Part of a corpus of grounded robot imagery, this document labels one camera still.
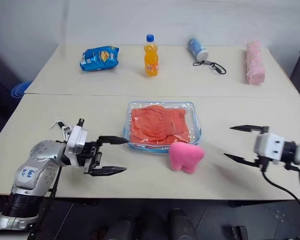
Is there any blue white cylinder container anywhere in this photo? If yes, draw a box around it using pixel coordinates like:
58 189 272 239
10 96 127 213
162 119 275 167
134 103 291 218
187 37 209 62

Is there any black lanyard strap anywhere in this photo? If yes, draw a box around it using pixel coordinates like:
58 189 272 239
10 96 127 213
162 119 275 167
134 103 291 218
192 59 228 75

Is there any orange soda bottle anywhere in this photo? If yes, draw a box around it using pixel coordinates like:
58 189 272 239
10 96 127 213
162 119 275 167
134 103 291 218
143 34 160 78

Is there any pink plush toy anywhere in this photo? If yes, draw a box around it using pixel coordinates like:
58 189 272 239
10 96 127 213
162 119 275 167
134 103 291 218
168 142 206 175

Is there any orange cloth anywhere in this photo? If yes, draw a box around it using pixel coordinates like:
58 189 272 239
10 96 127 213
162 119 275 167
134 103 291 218
129 104 192 146

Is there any blue plastic stool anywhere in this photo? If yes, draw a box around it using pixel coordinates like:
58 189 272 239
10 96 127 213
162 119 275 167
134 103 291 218
10 80 33 97

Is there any white cable tie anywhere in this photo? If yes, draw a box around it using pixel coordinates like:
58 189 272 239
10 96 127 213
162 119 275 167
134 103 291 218
49 118 75 141

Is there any blue chip bag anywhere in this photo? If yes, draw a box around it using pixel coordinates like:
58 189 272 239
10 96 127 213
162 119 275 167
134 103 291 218
79 44 121 73

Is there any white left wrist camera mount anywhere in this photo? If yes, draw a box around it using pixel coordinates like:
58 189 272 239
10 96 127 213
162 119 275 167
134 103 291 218
63 117 89 168

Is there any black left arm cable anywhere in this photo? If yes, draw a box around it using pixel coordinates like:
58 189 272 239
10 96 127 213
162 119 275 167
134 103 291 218
27 166 64 240

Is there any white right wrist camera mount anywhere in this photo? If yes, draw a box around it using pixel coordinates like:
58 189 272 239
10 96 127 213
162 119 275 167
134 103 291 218
254 132 286 165

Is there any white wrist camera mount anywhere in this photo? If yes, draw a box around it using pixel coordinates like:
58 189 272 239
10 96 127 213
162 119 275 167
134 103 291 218
254 132 286 165
63 117 89 168

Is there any clear plastic zipper pouch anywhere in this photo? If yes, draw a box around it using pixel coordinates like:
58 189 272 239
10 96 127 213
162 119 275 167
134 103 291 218
121 100 203 155

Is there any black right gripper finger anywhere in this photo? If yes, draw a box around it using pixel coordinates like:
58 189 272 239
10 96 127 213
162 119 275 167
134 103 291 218
229 124 263 134
223 152 260 168

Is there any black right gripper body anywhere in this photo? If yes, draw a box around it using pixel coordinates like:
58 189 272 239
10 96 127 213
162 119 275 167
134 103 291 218
252 125 270 173

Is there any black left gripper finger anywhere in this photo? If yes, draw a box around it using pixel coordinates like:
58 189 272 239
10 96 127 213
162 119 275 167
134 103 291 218
89 165 128 178
96 135 129 147

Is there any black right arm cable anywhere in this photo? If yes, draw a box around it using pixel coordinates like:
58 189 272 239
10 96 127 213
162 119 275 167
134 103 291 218
261 162 300 226

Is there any pink patterned pouch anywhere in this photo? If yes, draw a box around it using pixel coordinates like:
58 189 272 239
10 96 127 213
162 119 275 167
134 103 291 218
245 40 266 85

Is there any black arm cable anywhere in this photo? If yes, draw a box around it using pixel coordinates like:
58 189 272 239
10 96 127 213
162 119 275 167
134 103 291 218
27 166 64 240
261 162 300 226

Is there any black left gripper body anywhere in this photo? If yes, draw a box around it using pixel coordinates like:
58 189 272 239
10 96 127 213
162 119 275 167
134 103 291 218
77 140 103 175

